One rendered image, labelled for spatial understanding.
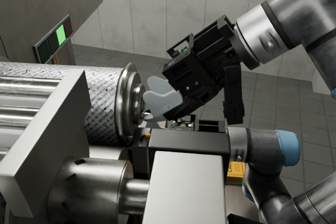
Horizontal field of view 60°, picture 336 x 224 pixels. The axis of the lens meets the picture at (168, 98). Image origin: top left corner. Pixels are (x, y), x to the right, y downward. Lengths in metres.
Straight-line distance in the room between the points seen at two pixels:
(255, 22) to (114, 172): 0.26
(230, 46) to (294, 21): 0.09
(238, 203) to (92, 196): 0.60
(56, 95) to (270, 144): 0.51
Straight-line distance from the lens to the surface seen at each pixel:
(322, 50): 0.40
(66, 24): 1.05
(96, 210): 0.26
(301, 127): 2.59
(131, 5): 3.23
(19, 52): 0.82
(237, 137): 0.63
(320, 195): 0.63
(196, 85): 0.43
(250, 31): 0.40
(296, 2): 0.40
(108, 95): 0.47
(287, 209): 0.65
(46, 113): 0.19
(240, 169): 0.87
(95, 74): 0.50
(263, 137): 0.64
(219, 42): 0.41
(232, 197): 0.83
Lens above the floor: 1.57
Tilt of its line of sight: 36 degrees down
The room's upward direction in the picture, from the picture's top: straight up
